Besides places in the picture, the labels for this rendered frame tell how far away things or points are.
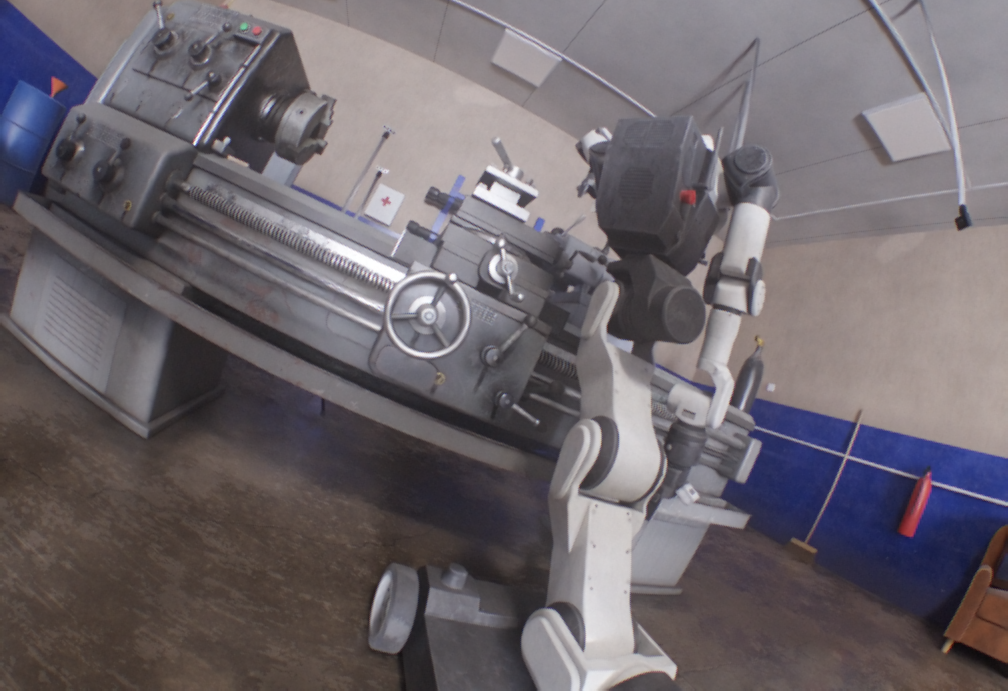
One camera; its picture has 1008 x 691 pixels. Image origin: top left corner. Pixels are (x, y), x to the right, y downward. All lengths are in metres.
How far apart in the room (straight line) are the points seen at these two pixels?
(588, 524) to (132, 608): 0.84
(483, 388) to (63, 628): 1.06
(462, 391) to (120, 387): 1.04
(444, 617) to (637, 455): 0.48
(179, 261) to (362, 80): 4.03
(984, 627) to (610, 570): 2.88
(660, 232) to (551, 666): 0.80
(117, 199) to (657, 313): 1.37
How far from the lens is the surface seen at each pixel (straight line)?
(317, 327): 1.19
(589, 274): 1.49
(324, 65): 5.28
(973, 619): 3.30
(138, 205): 1.27
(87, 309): 1.48
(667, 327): 0.78
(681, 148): 0.91
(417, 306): 0.96
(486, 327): 1.03
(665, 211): 0.87
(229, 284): 1.27
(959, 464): 4.11
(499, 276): 0.97
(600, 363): 0.86
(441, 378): 1.02
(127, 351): 1.38
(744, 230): 0.93
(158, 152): 1.28
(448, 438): 1.06
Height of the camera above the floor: 0.69
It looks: 5 degrees up
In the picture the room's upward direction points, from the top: 24 degrees clockwise
